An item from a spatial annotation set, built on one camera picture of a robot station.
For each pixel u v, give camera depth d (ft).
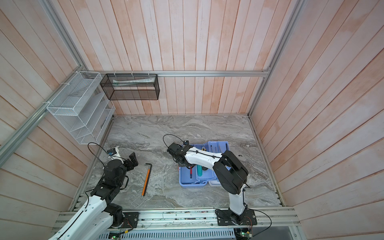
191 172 2.95
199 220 2.45
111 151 2.25
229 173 1.59
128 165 2.40
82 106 2.40
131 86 3.41
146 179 2.86
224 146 2.93
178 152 2.33
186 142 2.72
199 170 2.71
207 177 2.63
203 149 2.04
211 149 2.88
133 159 2.45
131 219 2.41
